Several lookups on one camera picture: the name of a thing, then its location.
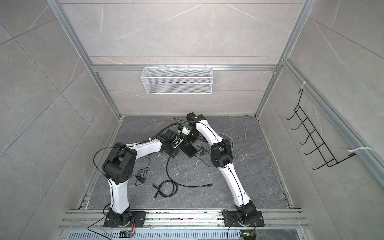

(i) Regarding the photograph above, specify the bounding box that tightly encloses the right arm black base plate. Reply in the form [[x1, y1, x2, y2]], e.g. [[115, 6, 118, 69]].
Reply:
[[222, 209, 265, 227]]

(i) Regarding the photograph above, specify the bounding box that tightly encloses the long black ethernet cable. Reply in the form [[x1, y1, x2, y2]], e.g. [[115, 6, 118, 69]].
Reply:
[[166, 155, 214, 189]]

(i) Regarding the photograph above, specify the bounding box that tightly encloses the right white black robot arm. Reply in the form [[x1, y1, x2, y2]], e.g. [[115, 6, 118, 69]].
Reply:
[[186, 113, 257, 225]]

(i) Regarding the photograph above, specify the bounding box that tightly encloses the white wire mesh basket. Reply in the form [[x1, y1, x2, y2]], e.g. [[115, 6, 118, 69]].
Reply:
[[141, 67, 214, 95]]

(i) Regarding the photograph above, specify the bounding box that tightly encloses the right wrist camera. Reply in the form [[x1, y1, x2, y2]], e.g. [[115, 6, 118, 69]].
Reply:
[[178, 126, 191, 136]]

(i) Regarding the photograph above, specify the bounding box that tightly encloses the black power adapter with cable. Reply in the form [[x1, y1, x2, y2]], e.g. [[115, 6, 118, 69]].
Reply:
[[195, 137, 212, 167]]

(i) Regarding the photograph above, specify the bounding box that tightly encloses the aluminium mounting rail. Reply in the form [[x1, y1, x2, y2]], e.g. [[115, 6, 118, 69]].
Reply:
[[59, 209, 309, 230]]

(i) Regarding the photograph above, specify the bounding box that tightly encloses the grey ethernet cable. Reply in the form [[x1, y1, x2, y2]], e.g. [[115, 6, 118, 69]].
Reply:
[[217, 125, 249, 157]]

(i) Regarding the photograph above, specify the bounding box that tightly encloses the ribbed black network switch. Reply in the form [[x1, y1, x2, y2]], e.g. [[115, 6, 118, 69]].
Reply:
[[179, 141, 197, 158]]

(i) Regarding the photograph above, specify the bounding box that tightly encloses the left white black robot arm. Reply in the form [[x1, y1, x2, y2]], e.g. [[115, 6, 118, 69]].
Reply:
[[98, 123, 183, 227]]

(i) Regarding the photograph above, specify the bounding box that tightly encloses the coiled short black cable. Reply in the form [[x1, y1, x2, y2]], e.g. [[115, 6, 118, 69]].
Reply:
[[152, 178, 180, 201]]

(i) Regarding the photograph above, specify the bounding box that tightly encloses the black wire hook rack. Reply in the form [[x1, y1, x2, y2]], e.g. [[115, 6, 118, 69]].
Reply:
[[286, 89, 356, 170]]

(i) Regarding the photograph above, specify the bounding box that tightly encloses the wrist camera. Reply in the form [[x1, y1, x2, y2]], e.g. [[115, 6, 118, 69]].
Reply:
[[178, 126, 191, 136], [170, 132, 183, 148]]

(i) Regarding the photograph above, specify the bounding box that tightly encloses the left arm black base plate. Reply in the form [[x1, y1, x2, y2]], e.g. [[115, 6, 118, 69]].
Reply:
[[103, 211, 147, 228]]

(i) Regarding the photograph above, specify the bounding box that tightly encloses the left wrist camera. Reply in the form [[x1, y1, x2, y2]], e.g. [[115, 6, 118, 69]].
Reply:
[[170, 132, 183, 148]]

